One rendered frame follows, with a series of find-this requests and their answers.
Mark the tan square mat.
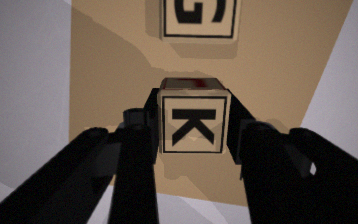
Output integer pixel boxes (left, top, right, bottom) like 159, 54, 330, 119
69, 0, 353, 207

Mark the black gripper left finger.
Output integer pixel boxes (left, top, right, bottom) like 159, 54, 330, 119
0, 88, 159, 224

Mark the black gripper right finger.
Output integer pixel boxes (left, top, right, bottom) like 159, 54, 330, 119
226, 89, 358, 224

